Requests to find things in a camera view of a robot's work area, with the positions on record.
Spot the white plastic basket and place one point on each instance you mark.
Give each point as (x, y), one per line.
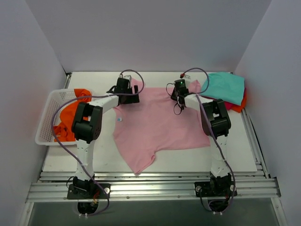
(56, 98)

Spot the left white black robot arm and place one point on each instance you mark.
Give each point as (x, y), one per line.
(87, 125)

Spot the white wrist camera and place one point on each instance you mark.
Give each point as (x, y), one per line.
(128, 77)
(187, 79)

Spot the orange t shirt in basket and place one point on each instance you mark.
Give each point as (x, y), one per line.
(63, 129)

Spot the magenta folded t shirt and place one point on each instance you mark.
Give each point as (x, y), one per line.
(228, 105)

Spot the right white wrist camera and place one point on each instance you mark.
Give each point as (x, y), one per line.
(187, 79)

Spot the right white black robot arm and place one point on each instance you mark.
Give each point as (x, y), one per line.
(216, 125)

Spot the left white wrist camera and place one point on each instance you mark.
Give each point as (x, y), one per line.
(128, 77)

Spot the teal folded t shirt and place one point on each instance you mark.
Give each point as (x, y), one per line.
(226, 86)

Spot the pink t shirt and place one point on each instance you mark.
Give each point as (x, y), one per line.
(144, 128)

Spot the orange folded t shirt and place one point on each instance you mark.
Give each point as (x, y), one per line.
(239, 108)

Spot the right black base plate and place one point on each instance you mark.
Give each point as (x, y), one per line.
(214, 189)

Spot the aluminium rail frame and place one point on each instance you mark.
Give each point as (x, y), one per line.
(164, 194)

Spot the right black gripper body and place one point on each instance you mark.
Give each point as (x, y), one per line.
(177, 94)

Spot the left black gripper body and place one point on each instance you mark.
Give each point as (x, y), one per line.
(131, 94)

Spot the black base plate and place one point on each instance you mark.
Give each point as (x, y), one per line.
(214, 189)
(91, 191)

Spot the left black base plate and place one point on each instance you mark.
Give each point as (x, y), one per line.
(91, 191)

